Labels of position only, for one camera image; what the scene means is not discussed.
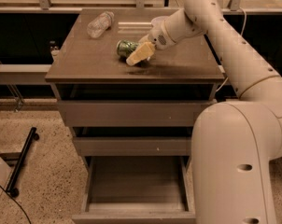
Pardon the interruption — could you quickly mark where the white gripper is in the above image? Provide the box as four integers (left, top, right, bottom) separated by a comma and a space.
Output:
126, 21, 176, 66

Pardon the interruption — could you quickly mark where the green soda can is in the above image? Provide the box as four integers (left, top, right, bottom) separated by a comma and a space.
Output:
116, 40, 139, 58

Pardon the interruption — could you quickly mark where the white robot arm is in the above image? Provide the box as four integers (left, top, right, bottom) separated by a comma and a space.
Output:
126, 0, 282, 224

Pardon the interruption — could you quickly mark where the grey drawer cabinet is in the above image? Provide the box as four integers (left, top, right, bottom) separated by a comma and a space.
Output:
45, 8, 225, 224

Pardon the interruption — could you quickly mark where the top drawer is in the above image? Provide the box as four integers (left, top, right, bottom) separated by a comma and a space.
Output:
58, 101, 216, 127

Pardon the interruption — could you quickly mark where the middle drawer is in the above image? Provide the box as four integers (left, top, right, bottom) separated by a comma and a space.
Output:
73, 137, 191, 156

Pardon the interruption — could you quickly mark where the open bottom drawer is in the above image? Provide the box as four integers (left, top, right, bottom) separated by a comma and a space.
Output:
72, 156, 195, 224

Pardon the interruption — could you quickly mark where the white ceramic bowl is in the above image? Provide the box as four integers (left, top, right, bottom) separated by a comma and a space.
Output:
151, 16, 167, 27

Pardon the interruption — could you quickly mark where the clear plastic bottle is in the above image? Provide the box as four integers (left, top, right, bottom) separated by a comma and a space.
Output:
87, 11, 114, 38

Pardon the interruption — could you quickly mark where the black wheeled stand leg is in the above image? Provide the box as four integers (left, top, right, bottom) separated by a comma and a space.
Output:
6, 127, 39, 197

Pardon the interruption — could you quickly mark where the black floor cable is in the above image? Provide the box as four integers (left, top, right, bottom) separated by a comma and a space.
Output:
0, 171, 33, 224

